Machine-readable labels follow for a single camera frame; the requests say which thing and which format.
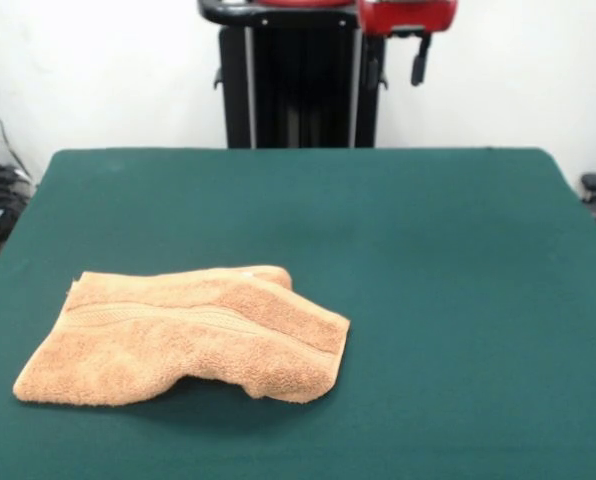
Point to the orange terry towel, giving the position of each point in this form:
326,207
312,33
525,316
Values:
153,345

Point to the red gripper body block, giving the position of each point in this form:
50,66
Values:
408,15

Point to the dark green tablecloth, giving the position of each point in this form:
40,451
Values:
428,300

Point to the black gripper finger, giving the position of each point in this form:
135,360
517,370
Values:
374,65
418,70

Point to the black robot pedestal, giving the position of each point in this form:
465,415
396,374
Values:
303,90

